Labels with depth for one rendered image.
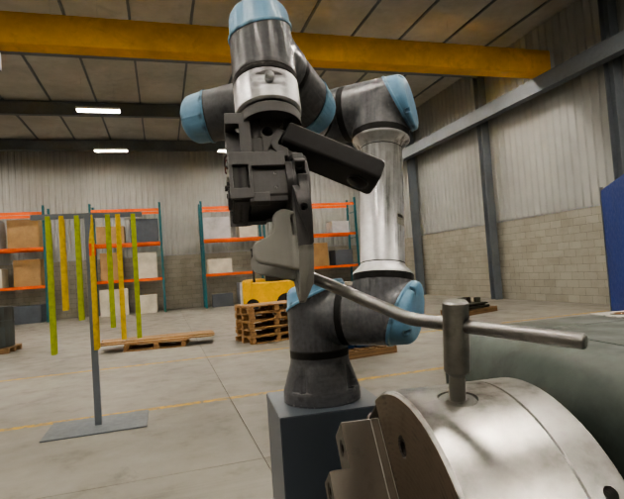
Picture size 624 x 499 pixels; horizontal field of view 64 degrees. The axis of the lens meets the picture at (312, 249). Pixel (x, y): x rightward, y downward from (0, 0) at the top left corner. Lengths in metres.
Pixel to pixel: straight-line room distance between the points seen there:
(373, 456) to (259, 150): 0.33
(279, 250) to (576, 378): 0.30
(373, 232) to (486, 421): 0.56
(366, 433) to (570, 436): 0.19
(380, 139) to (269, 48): 0.45
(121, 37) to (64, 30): 1.01
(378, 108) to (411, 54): 11.77
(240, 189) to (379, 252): 0.48
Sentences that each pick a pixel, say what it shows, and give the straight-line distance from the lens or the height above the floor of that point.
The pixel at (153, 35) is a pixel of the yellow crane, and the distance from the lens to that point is 11.37.
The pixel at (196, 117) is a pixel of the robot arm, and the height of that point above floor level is 1.58.
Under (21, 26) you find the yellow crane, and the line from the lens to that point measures 11.60.
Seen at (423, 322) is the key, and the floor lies 1.30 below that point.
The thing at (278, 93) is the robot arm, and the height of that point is 1.55.
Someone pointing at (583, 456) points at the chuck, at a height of 1.20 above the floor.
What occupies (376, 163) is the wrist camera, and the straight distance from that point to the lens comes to 0.55.
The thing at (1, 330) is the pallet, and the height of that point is 0.50.
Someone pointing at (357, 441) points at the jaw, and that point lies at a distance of 0.53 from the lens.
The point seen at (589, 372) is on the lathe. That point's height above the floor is 1.24.
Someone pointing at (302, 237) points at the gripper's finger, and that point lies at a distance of 0.48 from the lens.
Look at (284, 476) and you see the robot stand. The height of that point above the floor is 1.00.
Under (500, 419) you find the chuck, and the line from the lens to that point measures 0.44.
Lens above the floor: 1.36
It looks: 2 degrees up
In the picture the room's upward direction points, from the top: 4 degrees counter-clockwise
